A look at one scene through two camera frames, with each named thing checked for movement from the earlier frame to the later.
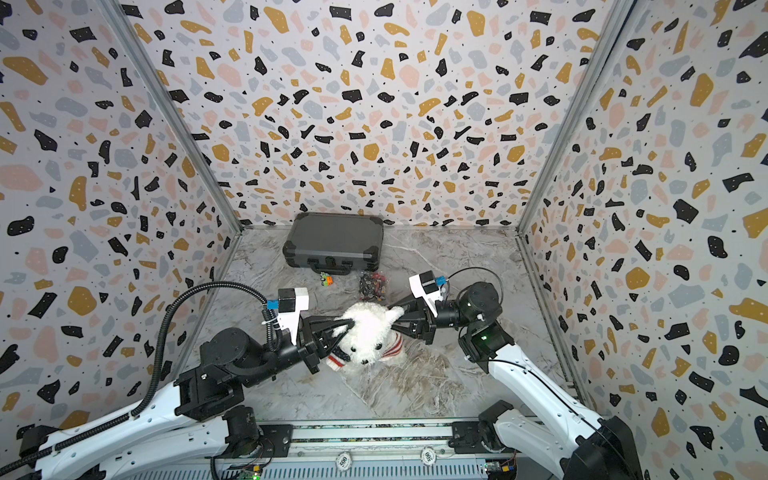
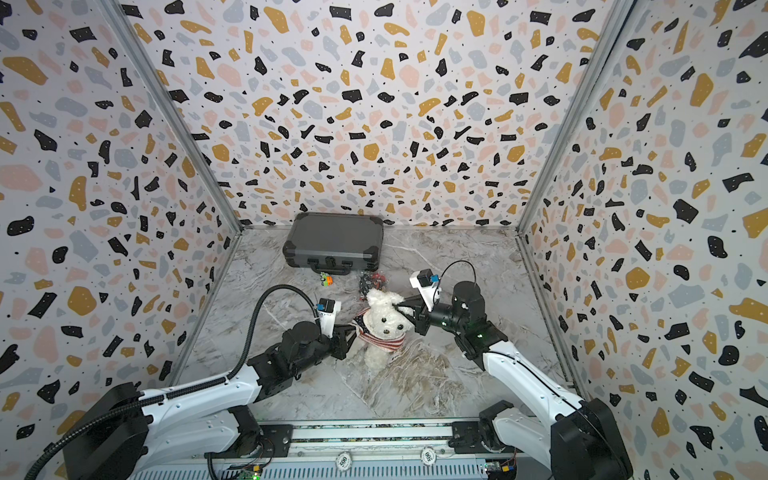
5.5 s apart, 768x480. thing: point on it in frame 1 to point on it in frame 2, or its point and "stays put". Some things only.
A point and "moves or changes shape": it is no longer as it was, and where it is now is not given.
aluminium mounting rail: x=353 y=451 stays put
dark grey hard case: x=334 y=243 stays put
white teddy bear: x=372 y=322 moves or changes shape
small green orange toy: x=326 y=279 stays put
